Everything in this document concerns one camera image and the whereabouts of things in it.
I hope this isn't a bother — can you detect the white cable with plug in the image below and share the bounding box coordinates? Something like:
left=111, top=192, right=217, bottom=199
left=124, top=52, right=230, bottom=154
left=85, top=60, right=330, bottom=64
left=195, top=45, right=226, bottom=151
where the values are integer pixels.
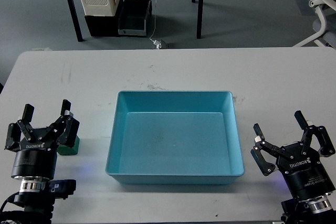
left=117, top=0, right=170, bottom=50

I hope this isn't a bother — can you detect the blue plastic box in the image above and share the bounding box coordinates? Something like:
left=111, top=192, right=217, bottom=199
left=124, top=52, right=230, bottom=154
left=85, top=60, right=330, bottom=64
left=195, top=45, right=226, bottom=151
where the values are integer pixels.
left=106, top=91, right=245, bottom=185

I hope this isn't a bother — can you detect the black table leg left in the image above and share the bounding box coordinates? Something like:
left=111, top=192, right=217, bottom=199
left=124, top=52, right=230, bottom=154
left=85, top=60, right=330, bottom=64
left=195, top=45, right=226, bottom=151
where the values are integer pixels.
left=67, top=0, right=84, bottom=42

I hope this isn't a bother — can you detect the white office chair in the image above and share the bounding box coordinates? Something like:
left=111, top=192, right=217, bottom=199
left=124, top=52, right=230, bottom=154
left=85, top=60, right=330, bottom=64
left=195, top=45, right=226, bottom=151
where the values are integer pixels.
left=295, top=0, right=335, bottom=49

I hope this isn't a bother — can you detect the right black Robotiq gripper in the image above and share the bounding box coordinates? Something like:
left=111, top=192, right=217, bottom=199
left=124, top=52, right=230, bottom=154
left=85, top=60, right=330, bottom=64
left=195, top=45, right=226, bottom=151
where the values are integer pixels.
left=250, top=110, right=336, bottom=201

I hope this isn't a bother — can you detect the green block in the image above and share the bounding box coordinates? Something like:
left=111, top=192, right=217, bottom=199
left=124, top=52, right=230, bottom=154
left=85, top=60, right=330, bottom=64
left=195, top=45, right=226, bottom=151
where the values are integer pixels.
left=57, top=136, right=80, bottom=156

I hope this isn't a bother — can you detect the black crate under cream crate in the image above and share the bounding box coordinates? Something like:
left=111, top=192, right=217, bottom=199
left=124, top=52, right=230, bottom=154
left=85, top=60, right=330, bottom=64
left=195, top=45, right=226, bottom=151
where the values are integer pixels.
left=85, top=0, right=124, bottom=37

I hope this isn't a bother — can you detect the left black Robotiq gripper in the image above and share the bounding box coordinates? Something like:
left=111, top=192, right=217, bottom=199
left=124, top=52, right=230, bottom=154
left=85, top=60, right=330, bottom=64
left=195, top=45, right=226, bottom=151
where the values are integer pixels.
left=5, top=99, right=80, bottom=180

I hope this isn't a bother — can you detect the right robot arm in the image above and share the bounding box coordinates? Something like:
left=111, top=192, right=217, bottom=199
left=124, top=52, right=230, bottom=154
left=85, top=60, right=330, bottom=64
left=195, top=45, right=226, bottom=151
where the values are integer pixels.
left=251, top=111, right=335, bottom=223

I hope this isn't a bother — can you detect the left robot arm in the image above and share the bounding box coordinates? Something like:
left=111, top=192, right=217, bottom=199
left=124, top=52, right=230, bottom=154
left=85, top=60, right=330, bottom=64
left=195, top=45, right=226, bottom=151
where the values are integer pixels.
left=1, top=100, right=80, bottom=223

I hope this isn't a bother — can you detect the black open bin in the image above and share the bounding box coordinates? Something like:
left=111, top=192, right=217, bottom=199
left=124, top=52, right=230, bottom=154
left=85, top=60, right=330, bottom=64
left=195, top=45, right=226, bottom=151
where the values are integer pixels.
left=118, top=0, right=152, bottom=37

